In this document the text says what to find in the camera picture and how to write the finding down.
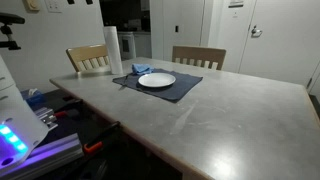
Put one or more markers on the blue cloth rag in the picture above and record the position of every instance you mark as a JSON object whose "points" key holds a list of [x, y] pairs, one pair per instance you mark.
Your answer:
{"points": [[142, 69]]}

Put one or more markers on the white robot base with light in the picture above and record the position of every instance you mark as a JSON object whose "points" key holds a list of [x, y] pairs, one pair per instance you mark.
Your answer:
{"points": [[20, 128]]}

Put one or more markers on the white round plate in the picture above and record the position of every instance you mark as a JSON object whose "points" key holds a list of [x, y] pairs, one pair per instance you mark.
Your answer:
{"points": [[155, 80]]}

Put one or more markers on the dark blue placemat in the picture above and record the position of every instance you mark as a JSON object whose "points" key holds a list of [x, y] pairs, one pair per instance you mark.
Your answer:
{"points": [[173, 92]]}

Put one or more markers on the wooden chair by door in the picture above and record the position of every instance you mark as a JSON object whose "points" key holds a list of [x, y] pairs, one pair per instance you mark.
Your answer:
{"points": [[194, 54]]}

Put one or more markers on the white paper towel roll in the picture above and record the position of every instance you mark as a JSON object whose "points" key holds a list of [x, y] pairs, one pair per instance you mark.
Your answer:
{"points": [[112, 44]]}

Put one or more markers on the wooden chair near roll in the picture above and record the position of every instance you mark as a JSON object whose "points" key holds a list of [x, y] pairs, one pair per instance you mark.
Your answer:
{"points": [[79, 55]]}

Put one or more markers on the orange black clamp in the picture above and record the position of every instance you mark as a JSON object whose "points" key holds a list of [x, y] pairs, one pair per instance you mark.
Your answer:
{"points": [[97, 142]]}

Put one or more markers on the red black clamp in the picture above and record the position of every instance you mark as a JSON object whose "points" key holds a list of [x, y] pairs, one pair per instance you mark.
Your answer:
{"points": [[70, 109]]}

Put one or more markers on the blue tissue box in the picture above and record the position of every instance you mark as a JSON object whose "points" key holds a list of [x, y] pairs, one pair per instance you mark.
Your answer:
{"points": [[33, 97]]}

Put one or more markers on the beige thermostat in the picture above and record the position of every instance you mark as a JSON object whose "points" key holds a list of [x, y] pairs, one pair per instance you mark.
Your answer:
{"points": [[32, 5]]}

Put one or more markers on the aluminium rail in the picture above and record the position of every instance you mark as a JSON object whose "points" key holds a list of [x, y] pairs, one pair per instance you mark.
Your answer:
{"points": [[23, 166]]}

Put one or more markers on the silver door handle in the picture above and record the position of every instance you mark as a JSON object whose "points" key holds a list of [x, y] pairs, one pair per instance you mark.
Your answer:
{"points": [[256, 32]]}

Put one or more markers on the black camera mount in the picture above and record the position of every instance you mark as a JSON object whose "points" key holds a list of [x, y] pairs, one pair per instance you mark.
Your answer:
{"points": [[8, 19]]}

